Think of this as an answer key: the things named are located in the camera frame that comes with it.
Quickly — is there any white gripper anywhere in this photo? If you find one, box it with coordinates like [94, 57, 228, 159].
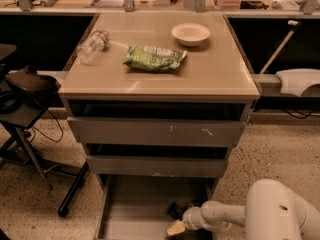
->
[166, 203, 203, 236]

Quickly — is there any black rxbar chocolate bar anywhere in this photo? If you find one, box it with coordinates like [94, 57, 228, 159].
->
[167, 202, 187, 220]

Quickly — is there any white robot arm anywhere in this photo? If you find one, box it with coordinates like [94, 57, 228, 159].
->
[167, 179, 320, 240]

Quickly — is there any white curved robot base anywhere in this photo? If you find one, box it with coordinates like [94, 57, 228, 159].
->
[276, 68, 320, 97]

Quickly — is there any grey open bottom drawer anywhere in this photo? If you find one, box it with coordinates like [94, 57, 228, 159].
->
[94, 175, 213, 240]

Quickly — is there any grey middle drawer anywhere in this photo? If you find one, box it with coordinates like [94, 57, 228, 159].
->
[86, 156, 227, 178]

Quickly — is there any grey top drawer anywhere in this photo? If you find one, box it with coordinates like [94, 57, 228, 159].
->
[68, 117, 245, 147]

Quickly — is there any grey drawer cabinet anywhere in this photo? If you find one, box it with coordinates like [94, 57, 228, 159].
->
[58, 11, 261, 240]

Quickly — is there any green chip bag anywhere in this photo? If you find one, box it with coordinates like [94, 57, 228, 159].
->
[124, 45, 187, 73]

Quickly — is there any dark stool with stand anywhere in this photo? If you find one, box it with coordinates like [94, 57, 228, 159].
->
[0, 43, 90, 218]

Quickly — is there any white paper bowl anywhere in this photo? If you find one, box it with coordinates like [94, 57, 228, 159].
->
[171, 23, 210, 47]

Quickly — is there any clear plastic water bottle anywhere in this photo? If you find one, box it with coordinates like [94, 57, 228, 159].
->
[77, 29, 110, 65]

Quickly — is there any black cable on floor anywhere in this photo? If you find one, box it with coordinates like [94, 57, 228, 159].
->
[29, 107, 65, 144]

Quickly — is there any white stick with handle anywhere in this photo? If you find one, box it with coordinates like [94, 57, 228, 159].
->
[260, 20, 301, 74]

